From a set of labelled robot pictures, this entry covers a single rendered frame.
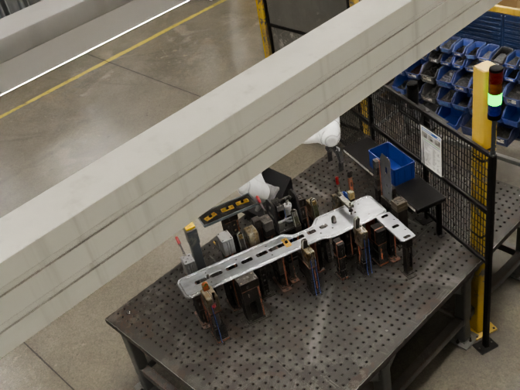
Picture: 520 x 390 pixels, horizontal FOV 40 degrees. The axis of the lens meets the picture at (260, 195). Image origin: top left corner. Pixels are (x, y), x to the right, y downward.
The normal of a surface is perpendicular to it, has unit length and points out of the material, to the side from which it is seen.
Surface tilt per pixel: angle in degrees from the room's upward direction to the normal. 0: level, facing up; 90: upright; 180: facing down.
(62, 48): 90
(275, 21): 89
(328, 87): 90
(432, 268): 0
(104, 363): 0
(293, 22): 91
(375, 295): 0
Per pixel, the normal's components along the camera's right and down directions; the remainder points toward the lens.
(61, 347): -0.16, -0.79
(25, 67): 0.69, 0.33
